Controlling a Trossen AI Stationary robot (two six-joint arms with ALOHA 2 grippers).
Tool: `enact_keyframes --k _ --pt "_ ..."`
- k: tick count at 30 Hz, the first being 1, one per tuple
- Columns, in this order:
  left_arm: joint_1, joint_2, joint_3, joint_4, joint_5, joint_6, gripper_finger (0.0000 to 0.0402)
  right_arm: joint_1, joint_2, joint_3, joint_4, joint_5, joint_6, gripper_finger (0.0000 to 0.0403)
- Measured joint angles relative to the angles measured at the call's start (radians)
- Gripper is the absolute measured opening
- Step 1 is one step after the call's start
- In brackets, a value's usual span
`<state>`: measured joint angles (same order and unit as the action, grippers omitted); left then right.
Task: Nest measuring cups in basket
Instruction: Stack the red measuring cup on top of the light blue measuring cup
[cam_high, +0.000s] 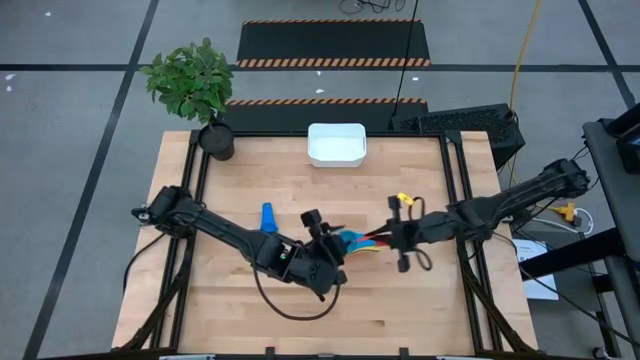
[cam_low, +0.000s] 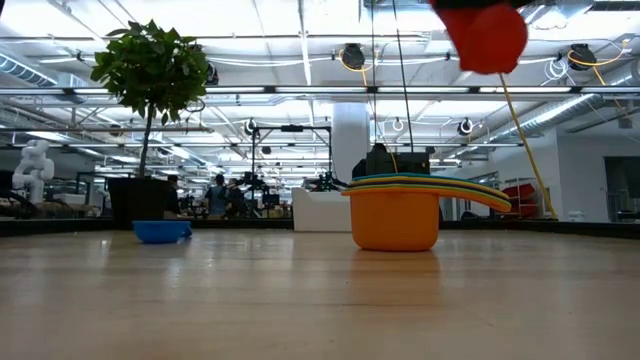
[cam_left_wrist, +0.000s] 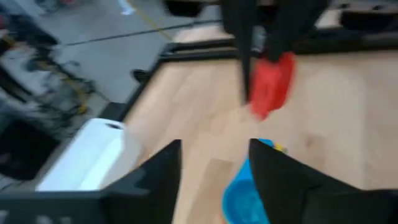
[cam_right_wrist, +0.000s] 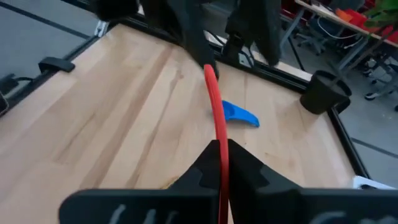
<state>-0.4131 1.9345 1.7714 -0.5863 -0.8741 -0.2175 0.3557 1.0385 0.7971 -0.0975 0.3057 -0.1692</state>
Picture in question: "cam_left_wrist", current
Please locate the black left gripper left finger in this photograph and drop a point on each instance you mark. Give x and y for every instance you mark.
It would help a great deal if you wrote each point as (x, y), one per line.
(124, 205)

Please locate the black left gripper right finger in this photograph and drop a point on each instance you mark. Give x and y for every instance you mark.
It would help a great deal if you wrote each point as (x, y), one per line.
(304, 202)

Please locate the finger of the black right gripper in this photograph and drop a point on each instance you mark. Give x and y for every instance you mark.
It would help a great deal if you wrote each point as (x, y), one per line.
(283, 40)
(247, 62)

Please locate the red measuring cup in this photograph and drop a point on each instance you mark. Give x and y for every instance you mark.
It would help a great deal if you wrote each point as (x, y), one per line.
(270, 84)

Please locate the yellow measuring cup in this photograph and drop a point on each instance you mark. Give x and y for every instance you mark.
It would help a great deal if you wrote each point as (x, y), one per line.
(280, 147)

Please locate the light blue measuring cup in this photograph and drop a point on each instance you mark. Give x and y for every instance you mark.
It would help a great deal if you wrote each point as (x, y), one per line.
(241, 199)

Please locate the white plastic basket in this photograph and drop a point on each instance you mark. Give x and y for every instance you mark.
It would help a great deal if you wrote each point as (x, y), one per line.
(87, 155)

